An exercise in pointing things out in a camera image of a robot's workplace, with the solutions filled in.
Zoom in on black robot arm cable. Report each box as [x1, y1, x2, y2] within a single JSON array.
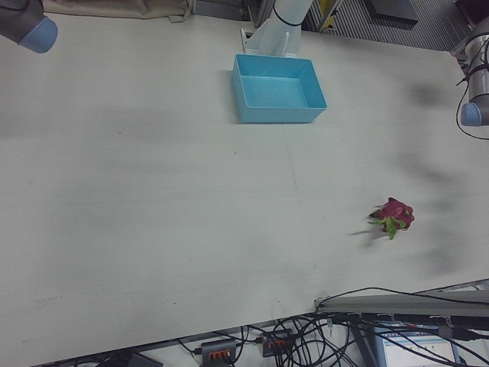
[[455, 36, 489, 139]]

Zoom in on black box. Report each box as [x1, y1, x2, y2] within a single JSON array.
[[364, 0, 419, 30]]

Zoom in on grey aluminium profile bar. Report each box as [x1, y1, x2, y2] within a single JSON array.
[[315, 278, 489, 318]]

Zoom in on long black cable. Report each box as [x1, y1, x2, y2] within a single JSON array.
[[316, 286, 489, 307]]

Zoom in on grey USB hub orange ports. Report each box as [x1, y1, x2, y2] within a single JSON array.
[[200, 338, 240, 362], [261, 331, 294, 357]]

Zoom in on computer monitor screen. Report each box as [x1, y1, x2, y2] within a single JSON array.
[[374, 324, 465, 367]]

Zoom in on yellow black frame strut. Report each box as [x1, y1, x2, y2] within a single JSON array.
[[316, 0, 345, 34]]

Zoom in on red dragon fruit green leaves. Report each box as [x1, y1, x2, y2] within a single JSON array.
[[366, 196, 416, 241]]

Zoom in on tangle of black cables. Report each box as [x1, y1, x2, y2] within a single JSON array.
[[244, 311, 383, 367]]

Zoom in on beige cloth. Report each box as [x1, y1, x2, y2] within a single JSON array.
[[41, 0, 190, 21]]

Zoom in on silver robot arm with cables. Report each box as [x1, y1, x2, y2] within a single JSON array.
[[456, 32, 489, 129]]

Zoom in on light blue plastic bin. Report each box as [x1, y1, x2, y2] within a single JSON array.
[[230, 53, 329, 125]]

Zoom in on white pedestal stand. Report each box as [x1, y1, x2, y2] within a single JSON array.
[[239, 0, 315, 58]]

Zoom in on black ribbed mat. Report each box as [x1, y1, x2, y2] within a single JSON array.
[[300, 0, 473, 51]]

